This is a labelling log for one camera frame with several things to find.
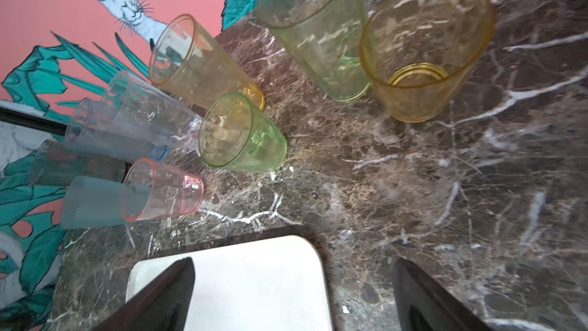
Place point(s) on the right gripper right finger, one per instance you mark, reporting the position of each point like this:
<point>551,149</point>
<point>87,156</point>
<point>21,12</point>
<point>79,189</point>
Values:
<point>423,304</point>

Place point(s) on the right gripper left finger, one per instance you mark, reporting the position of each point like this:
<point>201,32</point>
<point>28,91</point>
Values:
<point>162,305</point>

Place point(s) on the beige plastic tray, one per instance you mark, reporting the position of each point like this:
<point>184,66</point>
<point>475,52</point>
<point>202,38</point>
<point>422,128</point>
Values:
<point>271,284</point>

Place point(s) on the dark grey plastic cup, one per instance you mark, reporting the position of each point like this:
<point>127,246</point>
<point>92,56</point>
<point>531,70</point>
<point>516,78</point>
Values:
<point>56,164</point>

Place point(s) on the blue plastic cup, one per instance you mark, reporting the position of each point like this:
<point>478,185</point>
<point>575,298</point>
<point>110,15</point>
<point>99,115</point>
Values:
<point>83,134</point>

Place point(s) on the clear plastic cup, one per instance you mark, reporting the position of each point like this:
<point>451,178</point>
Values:
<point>132,107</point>

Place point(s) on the pink plastic cup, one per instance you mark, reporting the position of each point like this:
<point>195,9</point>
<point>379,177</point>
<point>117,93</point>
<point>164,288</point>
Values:
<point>154,190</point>

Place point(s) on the teal frosted plastic cup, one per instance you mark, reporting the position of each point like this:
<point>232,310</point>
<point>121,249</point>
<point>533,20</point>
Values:
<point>92,203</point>

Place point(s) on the short green plastic cup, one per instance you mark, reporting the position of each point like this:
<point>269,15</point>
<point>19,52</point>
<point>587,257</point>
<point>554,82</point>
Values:
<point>236,135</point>

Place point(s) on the orange plastic cup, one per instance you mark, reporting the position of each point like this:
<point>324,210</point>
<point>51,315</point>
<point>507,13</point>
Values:
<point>191,65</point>

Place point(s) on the yellow plastic cup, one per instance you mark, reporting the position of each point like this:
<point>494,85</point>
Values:
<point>419,53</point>

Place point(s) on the tall green plastic cup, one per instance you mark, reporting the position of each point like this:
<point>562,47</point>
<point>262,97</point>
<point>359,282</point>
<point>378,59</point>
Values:
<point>323,38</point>

